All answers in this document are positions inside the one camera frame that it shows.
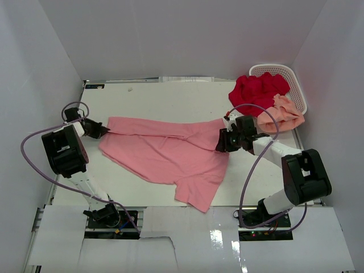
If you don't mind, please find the peach t shirt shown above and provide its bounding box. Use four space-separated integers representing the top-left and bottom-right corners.
257 94 305 134

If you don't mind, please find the white plastic basket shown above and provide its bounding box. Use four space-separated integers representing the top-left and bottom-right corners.
249 64 307 115

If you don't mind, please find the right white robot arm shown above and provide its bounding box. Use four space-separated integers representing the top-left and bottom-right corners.
216 116 332 229

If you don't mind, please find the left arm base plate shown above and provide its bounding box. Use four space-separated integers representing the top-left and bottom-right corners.
83 209 143 240

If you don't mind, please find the pink t shirt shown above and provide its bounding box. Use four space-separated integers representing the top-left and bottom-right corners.
99 117 229 213

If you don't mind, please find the red t shirt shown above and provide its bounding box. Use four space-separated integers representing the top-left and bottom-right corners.
229 72 290 117

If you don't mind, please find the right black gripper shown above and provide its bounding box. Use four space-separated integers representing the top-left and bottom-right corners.
216 127 245 152

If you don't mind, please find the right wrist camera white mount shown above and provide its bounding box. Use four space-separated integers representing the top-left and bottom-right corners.
223 114 238 131

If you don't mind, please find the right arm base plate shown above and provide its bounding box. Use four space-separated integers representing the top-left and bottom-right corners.
238 209 293 242

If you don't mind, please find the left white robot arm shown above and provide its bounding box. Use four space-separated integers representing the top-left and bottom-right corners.
42 107 120 228

